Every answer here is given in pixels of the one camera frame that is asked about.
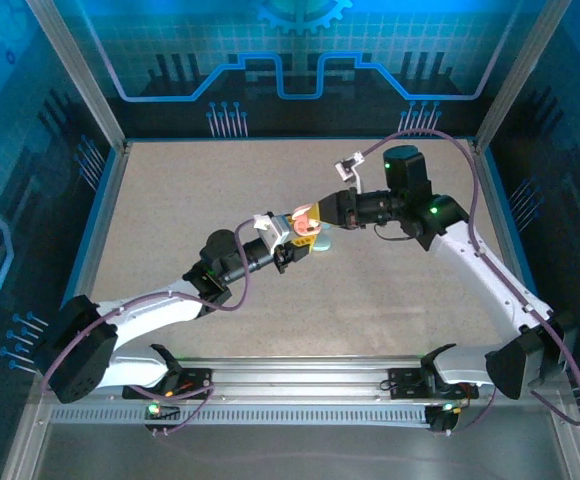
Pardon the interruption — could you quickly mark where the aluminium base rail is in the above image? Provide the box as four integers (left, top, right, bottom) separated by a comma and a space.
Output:
119, 355, 521, 404

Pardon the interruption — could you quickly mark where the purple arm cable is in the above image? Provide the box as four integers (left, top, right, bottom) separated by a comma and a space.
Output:
361, 128, 580, 436
39, 219, 259, 437

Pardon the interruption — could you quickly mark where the grey slotted cable duct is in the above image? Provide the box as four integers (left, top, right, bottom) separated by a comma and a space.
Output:
49, 403, 434, 427

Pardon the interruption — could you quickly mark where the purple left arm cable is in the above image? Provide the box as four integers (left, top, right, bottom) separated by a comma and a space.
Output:
39, 219, 259, 437

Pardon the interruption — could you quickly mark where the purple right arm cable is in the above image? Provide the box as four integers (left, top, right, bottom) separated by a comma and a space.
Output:
361, 128, 580, 436

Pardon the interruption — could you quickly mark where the aluminium frame bar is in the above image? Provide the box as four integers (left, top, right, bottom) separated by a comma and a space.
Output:
0, 399, 54, 480
549, 399, 580, 480

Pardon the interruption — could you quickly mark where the aluminium side rail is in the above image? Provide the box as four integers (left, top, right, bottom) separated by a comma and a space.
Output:
52, 140, 132, 351
469, 139, 551, 361

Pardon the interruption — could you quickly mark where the aluminium frame post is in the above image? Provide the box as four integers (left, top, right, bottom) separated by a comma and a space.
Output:
474, 0, 557, 151
25, 0, 127, 151

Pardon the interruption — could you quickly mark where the pink earbud charging case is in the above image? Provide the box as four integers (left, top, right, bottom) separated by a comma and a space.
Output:
291, 202, 322, 237

